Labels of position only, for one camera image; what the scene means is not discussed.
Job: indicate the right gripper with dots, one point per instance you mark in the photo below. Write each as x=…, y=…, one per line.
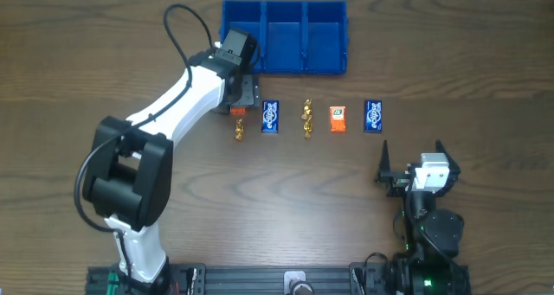
x=398, y=186

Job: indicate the mounting rail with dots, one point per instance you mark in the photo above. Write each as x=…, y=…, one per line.
x=251, y=280

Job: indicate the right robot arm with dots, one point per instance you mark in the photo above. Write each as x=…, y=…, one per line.
x=441, y=234

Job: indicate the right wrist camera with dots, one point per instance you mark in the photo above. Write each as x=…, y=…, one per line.
x=430, y=171

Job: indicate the blue tray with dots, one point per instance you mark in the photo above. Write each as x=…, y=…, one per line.
x=283, y=48

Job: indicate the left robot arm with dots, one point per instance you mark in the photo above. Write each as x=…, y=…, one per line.
x=195, y=96

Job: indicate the blue candy pack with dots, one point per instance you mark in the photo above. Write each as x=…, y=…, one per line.
x=270, y=117
x=372, y=116

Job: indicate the orange candy box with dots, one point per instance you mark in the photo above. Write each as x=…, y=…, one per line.
x=238, y=111
x=338, y=119

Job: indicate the gold candy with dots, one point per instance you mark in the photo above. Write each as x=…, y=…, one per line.
x=307, y=108
x=307, y=127
x=239, y=129

